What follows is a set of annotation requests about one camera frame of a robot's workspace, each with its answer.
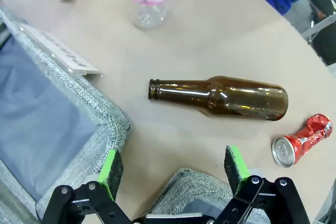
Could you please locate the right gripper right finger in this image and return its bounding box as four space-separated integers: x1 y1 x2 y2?
215 145 310 224

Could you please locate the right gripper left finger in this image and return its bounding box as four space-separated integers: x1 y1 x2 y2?
41 150 132 224

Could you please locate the brown glass bottle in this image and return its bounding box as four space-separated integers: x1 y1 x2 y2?
148 76 289 122

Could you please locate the small pink-labelled plastic bottle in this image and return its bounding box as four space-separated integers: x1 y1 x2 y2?
125 0 177 30

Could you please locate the grey basket labelled Can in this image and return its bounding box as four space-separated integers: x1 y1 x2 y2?
151 168 263 224

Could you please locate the crushed red can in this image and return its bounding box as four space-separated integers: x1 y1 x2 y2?
271 113 333 168

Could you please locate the grey basket labelled Plastic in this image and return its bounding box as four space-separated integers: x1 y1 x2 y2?
0 5 133 224

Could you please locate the white Plastic label card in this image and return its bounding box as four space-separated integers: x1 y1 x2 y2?
19 23 102 76

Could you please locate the black office chair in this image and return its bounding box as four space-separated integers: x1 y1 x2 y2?
301 0 336 66

